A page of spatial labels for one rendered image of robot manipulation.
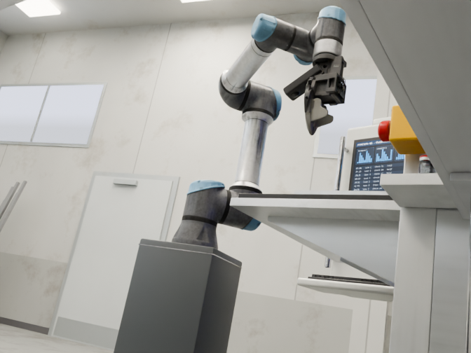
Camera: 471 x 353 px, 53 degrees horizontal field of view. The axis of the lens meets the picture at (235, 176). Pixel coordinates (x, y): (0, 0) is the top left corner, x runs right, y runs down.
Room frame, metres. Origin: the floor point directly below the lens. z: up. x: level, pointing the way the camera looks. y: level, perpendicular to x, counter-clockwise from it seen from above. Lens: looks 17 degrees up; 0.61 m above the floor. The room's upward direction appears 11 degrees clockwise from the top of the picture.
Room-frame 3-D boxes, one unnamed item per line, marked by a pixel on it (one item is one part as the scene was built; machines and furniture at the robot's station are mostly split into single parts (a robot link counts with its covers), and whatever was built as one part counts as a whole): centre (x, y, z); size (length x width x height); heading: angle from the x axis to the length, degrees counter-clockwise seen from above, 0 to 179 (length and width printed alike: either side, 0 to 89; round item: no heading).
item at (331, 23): (1.10, -0.18, 1.40); 0.09 x 0.08 x 0.11; 17
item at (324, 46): (1.10, -0.18, 1.32); 0.08 x 0.08 x 0.05
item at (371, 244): (1.04, -0.24, 0.79); 0.34 x 0.03 x 0.13; 55
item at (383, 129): (0.81, -0.27, 0.99); 0.04 x 0.04 x 0.04; 55
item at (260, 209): (1.24, -0.40, 0.87); 0.70 x 0.48 x 0.02; 145
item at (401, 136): (0.79, -0.31, 0.99); 0.08 x 0.07 x 0.07; 55
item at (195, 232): (1.51, 0.09, 0.84); 0.15 x 0.15 x 0.10
